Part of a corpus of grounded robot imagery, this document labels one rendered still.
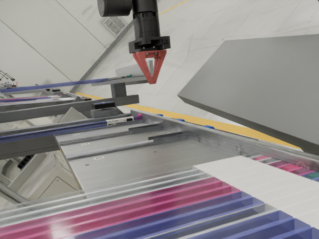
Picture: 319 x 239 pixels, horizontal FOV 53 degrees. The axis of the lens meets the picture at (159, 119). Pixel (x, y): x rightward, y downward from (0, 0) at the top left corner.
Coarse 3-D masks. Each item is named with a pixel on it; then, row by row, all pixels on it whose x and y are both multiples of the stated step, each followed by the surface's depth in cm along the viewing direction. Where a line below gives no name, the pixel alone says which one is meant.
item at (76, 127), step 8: (104, 120) 70; (56, 128) 66; (64, 128) 66; (72, 128) 67; (80, 128) 68; (88, 128) 68; (0, 136) 63; (8, 136) 63; (16, 136) 63; (24, 136) 64; (32, 136) 64; (40, 136) 65
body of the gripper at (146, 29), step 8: (136, 16) 69; (152, 16) 69; (136, 24) 70; (144, 24) 69; (152, 24) 69; (136, 32) 70; (144, 32) 69; (152, 32) 69; (136, 40) 70; (144, 40) 67; (152, 40) 69; (168, 40) 69
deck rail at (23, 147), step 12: (84, 120) 76; (96, 120) 77; (0, 132) 70; (12, 132) 71; (24, 132) 72; (0, 144) 70; (12, 144) 71; (24, 144) 72; (36, 144) 73; (48, 144) 74; (0, 156) 70; (12, 156) 71
